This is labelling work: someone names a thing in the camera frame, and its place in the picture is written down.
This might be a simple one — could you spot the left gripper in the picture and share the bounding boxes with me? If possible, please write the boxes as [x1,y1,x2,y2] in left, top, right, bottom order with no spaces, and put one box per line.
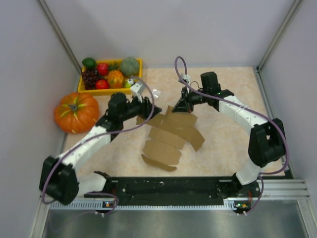
[119,93,161,122]

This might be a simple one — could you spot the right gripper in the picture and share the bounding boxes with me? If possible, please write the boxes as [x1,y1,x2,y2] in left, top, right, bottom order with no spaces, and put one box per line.
[172,86,209,114]

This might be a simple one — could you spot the brown cardboard box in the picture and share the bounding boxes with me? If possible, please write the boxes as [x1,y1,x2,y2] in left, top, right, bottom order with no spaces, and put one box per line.
[141,106,205,172]

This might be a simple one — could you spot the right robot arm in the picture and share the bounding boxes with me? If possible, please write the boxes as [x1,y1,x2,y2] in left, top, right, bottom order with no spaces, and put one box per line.
[172,72,288,196]

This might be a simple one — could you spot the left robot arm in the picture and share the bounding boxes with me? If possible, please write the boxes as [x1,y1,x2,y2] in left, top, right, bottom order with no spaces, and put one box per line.
[39,93,161,205]

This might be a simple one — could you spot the small white plastic bag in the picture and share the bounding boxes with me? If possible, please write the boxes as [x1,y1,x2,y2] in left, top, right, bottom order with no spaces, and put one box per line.
[152,88,161,100]

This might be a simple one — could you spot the light green apple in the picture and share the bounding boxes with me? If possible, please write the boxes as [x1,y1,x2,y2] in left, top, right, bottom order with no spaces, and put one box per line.
[123,79,134,88]

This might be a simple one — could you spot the small orange pineapple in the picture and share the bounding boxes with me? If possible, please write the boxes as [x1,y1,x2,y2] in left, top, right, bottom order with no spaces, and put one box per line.
[107,62,124,89]

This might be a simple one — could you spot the green round melon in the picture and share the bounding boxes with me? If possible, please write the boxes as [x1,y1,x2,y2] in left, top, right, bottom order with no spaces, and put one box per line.
[120,57,140,77]

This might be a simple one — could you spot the red apple front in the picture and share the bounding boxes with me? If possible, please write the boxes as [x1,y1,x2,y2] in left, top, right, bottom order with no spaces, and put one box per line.
[95,79,110,90]

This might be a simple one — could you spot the red apple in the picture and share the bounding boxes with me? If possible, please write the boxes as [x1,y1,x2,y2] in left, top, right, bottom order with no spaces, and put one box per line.
[97,62,109,76]
[95,79,110,90]

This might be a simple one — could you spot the red apple back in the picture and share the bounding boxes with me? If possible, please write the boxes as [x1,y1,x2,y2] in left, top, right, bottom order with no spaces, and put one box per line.
[97,62,109,76]

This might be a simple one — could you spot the dark purple grapes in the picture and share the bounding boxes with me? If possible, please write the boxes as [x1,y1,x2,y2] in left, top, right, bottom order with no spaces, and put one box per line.
[81,68,103,90]

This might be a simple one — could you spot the yellow plastic tray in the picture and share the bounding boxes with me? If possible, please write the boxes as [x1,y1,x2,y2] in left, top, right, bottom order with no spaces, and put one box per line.
[77,58,143,96]

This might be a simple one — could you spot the orange plastic pumpkin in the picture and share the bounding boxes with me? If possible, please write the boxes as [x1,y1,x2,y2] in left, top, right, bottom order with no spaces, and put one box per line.
[53,93,100,134]

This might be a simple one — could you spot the green lime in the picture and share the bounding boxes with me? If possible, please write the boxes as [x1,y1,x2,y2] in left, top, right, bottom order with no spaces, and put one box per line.
[82,58,97,69]

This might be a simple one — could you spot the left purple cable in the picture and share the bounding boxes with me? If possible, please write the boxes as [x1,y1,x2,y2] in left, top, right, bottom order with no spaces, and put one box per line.
[41,76,156,204]

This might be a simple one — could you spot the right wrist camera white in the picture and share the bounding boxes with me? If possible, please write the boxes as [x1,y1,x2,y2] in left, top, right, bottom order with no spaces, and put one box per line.
[180,73,191,84]

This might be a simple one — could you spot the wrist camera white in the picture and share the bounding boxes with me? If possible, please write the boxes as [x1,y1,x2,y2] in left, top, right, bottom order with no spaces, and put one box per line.
[180,73,191,84]
[127,79,146,96]

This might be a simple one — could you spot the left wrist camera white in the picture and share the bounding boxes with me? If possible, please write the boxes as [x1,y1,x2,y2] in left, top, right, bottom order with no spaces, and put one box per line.
[127,79,146,96]

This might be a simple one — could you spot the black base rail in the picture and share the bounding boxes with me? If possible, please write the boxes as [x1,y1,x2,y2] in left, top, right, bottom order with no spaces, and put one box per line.
[81,176,263,206]

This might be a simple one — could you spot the right aluminium frame post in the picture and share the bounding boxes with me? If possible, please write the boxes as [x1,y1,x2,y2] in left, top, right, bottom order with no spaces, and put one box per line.
[256,0,303,74]

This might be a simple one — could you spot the aluminium frame post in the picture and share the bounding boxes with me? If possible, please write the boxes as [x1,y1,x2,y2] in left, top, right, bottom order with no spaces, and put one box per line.
[37,0,81,73]
[256,0,303,74]

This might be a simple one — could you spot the left aluminium frame post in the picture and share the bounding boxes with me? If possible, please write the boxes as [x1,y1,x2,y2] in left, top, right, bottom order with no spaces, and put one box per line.
[37,0,81,73]

